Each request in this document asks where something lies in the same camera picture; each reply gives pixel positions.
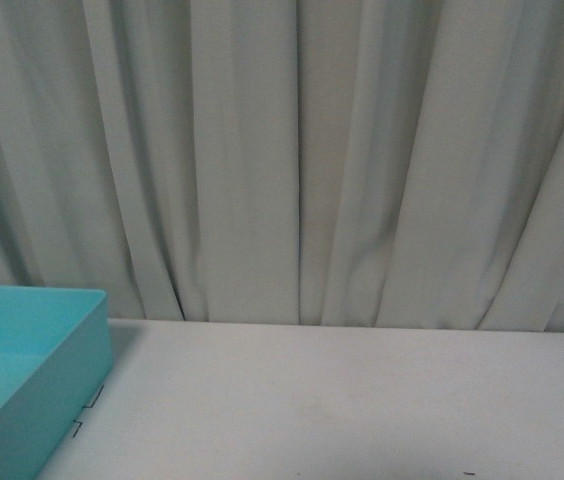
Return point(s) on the grey-white pleated curtain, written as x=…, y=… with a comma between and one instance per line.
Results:
x=332, y=163

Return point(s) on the turquoise plastic storage bin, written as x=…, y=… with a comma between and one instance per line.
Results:
x=55, y=352

